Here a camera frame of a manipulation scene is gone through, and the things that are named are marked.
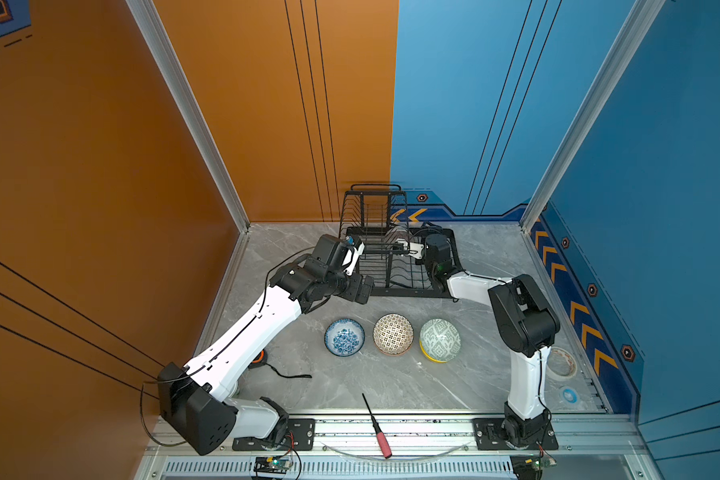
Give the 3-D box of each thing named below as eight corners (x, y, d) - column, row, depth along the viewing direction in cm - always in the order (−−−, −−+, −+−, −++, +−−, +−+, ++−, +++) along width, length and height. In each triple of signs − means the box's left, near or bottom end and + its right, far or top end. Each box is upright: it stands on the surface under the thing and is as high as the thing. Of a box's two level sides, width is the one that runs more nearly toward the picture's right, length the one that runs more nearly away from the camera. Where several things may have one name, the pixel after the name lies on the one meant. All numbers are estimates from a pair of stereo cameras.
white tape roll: (551, 378, 84) (555, 376, 82) (540, 349, 89) (544, 346, 88) (578, 378, 84) (583, 376, 82) (566, 349, 89) (570, 346, 88)
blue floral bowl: (324, 357, 87) (322, 352, 84) (327, 324, 94) (326, 318, 91) (365, 357, 87) (365, 352, 84) (365, 324, 94) (365, 318, 91)
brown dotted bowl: (372, 356, 88) (372, 347, 82) (372, 323, 94) (372, 313, 89) (413, 356, 88) (415, 347, 82) (410, 323, 94) (412, 313, 89)
